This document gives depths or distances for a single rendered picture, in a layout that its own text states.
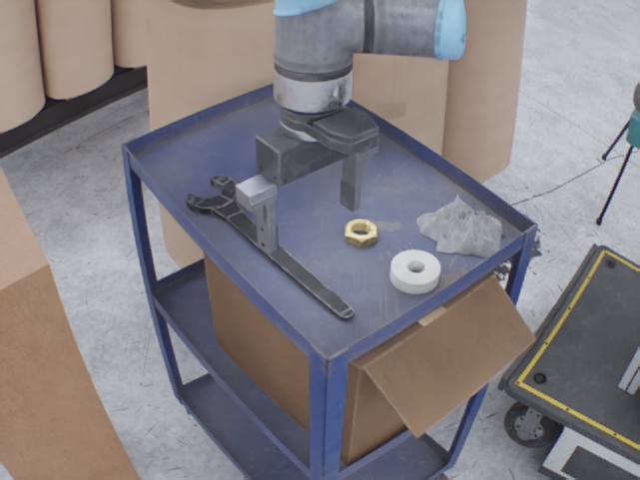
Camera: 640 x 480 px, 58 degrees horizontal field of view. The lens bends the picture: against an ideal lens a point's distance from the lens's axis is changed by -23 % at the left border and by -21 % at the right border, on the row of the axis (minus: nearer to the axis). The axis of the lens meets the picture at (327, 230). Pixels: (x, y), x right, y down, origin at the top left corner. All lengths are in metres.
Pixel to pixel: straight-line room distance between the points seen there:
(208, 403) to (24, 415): 0.73
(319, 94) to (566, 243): 1.92
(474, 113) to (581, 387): 1.03
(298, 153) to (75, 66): 2.36
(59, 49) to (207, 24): 1.70
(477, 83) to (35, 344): 1.60
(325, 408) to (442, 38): 0.51
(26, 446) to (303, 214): 0.74
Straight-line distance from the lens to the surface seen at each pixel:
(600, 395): 1.68
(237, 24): 1.44
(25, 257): 1.07
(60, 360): 1.18
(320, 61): 0.75
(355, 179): 0.93
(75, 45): 3.06
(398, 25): 0.74
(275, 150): 0.80
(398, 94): 1.86
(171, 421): 1.92
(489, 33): 2.11
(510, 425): 1.87
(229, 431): 1.74
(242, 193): 0.83
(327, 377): 0.89
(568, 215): 2.75
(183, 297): 1.52
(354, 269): 1.03
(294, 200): 1.15
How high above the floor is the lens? 1.57
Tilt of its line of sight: 40 degrees down
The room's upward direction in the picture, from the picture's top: 2 degrees clockwise
